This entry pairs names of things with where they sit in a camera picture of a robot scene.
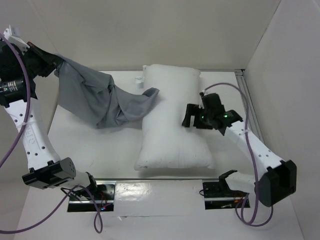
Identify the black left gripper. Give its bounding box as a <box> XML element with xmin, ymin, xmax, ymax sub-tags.
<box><xmin>17</xmin><ymin>41</ymin><xmax>64</xmax><ymax>79</ymax></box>

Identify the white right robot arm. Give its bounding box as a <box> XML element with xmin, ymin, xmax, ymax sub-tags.
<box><xmin>182</xmin><ymin>93</ymin><xmax>297</xmax><ymax>207</ymax></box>

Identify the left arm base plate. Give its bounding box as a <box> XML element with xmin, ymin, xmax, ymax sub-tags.
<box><xmin>66</xmin><ymin>181</ymin><xmax>117</xmax><ymax>213</ymax></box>

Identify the grey pillowcase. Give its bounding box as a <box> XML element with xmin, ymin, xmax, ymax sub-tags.
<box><xmin>54</xmin><ymin>55</ymin><xmax>160</xmax><ymax>129</ymax></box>

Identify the white pillow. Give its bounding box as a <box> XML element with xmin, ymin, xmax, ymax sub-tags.
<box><xmin>134</xmin><ymin>64</ymin><xmax>215</xmax><ymax>171</ymax></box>

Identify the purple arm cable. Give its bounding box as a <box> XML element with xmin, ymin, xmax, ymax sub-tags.
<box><xmin>0</xmin><ymin>32</ymin><xmax>111</xmax><ymax>234</ymax></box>
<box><xmin>199</xmin><ymin>82</ymin><xmax>274</xmax><ymax>227</ymax></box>

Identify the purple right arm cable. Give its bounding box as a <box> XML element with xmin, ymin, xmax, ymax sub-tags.
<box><xmin>199</xmin><ymin>82</ymin><xmax>274</xmax><ymax>227</ymax></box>

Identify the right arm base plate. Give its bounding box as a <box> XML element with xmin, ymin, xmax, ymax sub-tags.
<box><xmin>199</xmin><ymin>180</ymin><xmax>247</xmax><ymax>210</ymax></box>

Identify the white pillow tag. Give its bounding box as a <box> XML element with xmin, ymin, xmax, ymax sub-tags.
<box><xmin>134</xmin><ymin>75</ymin><xmax>145</xmax><ymax>89</ymax></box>

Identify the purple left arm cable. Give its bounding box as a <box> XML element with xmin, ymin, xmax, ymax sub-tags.
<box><xmin>0</xmin><ymin>32</ymin><xmax>111</xmax><ymax>234</ymax></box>

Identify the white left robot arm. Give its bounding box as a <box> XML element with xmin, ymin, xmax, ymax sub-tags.
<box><xmin>0</xmin><ymin>26</ymin><xmax>99</xmax><ymax>200</ymax></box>

